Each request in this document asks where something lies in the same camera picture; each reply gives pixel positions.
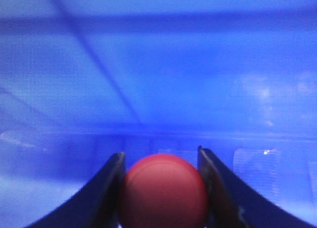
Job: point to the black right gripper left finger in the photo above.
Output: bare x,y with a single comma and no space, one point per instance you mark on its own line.
94,205

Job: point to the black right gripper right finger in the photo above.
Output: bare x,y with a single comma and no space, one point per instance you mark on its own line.
234,204

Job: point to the red push button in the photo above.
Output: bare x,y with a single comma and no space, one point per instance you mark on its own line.
163,191

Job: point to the blue plastic target bin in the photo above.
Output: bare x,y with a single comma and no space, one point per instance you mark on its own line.
82,79

